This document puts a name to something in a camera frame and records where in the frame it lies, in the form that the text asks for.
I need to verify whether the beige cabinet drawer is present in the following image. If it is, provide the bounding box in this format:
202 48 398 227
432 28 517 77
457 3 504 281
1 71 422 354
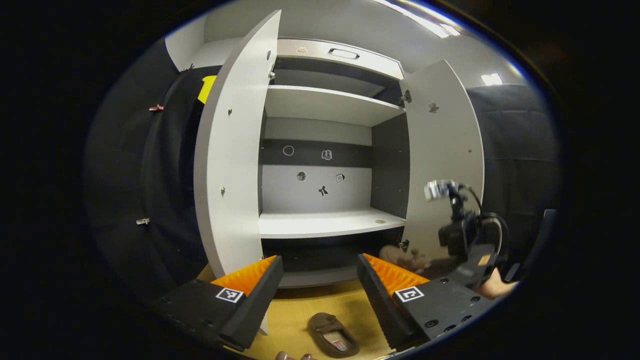
276 39 405 81

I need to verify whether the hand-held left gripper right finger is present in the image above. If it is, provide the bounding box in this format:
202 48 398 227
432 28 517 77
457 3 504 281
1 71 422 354
357 253 493 352

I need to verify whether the brown shoe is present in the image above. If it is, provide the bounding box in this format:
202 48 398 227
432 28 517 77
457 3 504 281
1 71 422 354
379 244 430 272
307 312 360 358

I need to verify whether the white shoe cabinet door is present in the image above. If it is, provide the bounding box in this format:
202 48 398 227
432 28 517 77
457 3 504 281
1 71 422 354
194 10 282 278
400 60 486 261

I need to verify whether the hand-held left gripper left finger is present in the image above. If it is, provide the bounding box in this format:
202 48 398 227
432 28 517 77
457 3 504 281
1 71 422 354
152 255 284 351

